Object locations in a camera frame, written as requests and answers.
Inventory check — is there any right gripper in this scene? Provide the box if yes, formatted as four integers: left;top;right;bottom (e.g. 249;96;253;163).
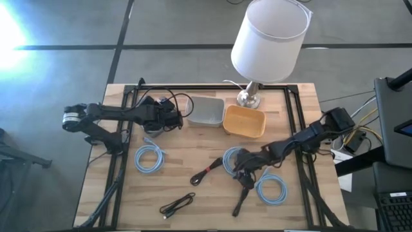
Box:
232;148;273;191

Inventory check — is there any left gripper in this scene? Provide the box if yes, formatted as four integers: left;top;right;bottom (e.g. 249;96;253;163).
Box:
141;96;184;133

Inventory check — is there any long black cable bundle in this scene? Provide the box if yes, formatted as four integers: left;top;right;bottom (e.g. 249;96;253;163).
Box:
232;183;251;218

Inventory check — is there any light blue cable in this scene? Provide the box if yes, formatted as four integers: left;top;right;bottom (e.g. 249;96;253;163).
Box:
255;166;288;207
134;137;167;175
222;146;247;177

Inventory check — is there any black cable with red tie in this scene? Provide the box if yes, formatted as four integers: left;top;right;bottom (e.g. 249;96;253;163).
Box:
189;157;224;187

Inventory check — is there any brown translucent bin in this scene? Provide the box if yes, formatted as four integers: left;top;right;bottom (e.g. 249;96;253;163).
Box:
141;127;168;139

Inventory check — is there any white plastic bin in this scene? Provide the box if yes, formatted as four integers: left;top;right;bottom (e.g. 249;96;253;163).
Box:
185;95;225;128

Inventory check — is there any yellow plastic bin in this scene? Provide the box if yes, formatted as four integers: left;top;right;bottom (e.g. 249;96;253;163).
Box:
222;104;267;139

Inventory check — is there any white paper sheet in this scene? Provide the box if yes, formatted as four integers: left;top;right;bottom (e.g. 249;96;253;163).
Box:
336;173;354;193
331;148;355;165

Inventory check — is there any black stand base bar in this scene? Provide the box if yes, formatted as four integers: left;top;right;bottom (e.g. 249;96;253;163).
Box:
334;146;387;177

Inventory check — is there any black power box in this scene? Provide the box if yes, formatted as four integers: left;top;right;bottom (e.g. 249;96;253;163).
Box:
344;130;366;153

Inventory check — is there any silver table lamp white shade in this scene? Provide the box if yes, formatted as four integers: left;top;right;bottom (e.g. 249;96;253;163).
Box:
230;0;314;110

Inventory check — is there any black chair base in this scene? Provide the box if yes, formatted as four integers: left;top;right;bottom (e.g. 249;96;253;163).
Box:
0;127;53;170

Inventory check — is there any dark grey stand platform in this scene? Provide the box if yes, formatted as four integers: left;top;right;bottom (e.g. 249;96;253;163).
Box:
374;76;412;170

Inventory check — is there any black keyboard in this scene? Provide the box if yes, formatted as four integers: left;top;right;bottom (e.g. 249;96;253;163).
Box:
374;191;412;232

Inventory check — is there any small tablet screen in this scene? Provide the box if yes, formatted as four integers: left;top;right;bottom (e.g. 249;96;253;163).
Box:
394;119;412;138

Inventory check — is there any black stand pole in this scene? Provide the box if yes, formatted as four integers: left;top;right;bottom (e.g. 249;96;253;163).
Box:
388;68;412;92

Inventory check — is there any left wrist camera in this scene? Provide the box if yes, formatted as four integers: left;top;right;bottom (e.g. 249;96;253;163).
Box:
156;95;176;112

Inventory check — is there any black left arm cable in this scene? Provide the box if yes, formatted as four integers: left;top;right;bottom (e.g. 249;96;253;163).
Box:
128;85;195;130

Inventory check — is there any black metal table frame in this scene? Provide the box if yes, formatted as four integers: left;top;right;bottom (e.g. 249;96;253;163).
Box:
79;77;347;230

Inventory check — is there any thin black usb cable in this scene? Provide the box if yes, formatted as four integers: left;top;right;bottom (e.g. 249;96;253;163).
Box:
159;192;196;220

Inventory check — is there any white lamp cord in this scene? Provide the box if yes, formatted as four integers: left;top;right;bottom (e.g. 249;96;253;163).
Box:
222;79;246;92

